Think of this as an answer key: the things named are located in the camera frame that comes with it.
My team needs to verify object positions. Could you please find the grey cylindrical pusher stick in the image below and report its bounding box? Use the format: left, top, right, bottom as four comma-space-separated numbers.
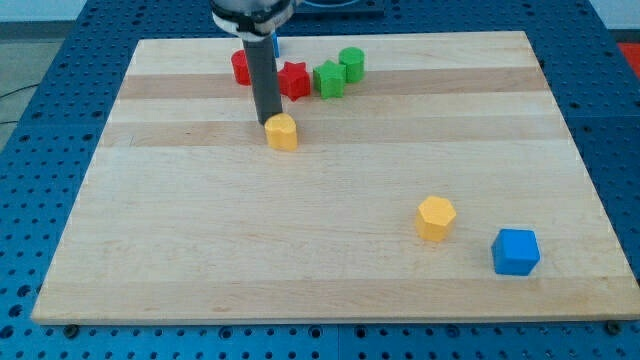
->
243, 37, 283, 125

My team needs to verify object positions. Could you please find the wooden board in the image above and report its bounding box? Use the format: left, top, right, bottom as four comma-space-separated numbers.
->
32, 31, 639, 325

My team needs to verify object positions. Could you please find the red cylinder block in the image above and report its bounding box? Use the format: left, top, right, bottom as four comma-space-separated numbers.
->
231, 50, 251, 86

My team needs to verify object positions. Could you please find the blue cube block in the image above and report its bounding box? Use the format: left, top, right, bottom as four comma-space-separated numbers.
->
491, 228, 541, 276

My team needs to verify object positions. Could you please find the green star block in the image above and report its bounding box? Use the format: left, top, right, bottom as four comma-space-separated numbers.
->
313, 60, 346, 99

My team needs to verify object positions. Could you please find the green cylinder block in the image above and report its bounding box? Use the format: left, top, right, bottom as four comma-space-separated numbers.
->
339, 47, 365, 83

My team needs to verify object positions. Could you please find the black cable on floor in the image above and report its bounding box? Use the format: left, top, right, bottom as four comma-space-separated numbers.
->
0, 82, 40, 126

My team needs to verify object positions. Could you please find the yellow heart block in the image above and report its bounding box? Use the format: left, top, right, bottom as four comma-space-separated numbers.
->
264, 113, 298, 151

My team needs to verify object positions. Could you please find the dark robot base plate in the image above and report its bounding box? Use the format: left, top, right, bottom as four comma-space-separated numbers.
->
295, 0, 385, 17

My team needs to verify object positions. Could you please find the blue triangle block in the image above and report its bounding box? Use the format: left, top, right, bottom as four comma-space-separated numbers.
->
271, 33, 280, 59

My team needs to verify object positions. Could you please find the yellow hexagon block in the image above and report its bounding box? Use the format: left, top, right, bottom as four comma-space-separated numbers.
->
415, 196, 457, 242

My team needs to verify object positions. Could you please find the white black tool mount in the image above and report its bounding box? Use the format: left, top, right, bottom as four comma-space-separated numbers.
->
209, 0, 295, 41

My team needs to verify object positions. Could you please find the red star block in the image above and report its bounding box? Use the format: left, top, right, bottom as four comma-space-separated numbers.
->
278, 61, 311, 101

